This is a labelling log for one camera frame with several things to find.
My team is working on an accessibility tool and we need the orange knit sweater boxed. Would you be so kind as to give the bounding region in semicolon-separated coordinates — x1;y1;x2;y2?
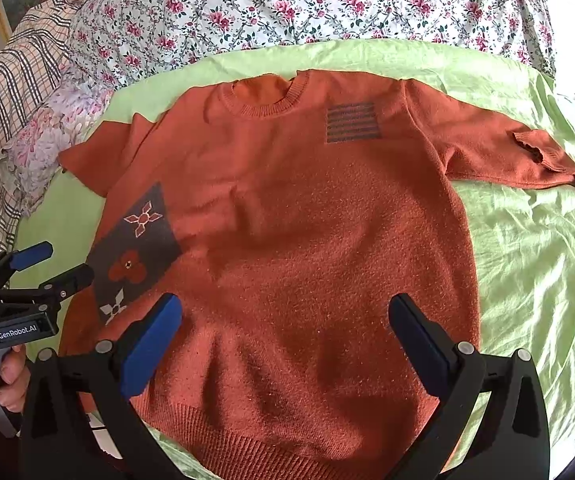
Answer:
58;70;575;479

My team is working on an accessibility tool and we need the person's left hand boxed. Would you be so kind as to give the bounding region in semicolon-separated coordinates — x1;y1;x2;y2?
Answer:
0;344;30;413

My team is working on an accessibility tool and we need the light green bed sheet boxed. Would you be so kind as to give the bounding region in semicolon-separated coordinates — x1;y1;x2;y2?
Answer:
10;38;575;480

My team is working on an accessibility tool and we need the plaid checked pillow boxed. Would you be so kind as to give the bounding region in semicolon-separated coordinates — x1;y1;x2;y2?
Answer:
0;0;78;252

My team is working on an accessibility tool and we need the white floral quilt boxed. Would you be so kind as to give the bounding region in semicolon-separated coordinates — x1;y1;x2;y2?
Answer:
70;0;557;89

